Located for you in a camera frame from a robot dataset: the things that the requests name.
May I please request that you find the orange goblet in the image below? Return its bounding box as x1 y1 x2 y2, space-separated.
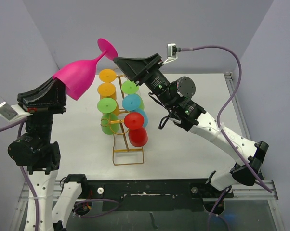
99 69 117 83
97 83 117 101

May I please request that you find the green goblet front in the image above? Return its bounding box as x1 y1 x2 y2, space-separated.
97 98 119 135

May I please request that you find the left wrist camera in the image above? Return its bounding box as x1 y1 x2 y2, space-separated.
0 97 31 123

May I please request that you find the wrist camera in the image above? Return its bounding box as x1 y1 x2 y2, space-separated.
0 97 31 123
163 43 181 65

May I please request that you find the red goblet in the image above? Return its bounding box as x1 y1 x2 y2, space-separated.
124 112 148 147

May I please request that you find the light green goblet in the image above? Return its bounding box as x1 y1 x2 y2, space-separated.
121 80 145 110

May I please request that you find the gold wire glass rack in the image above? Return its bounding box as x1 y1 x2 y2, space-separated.
110 74 145 166

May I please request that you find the cyan goblet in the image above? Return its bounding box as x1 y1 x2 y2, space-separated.
122 93 148 128

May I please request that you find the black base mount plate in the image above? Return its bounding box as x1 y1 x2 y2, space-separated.
79 179 221 212

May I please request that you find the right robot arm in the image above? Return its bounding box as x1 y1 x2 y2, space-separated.
113 54 269 197

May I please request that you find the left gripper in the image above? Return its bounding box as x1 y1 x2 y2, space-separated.
19 70 67 144

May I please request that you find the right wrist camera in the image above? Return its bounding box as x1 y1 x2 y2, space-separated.
163 43 181 65

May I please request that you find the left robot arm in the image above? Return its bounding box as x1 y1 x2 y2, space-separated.
8 78 89 231

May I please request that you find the magenta goblet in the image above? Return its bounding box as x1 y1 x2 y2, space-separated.
52 38 118 101

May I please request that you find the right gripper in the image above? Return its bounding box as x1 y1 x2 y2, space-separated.
113 53 176 109

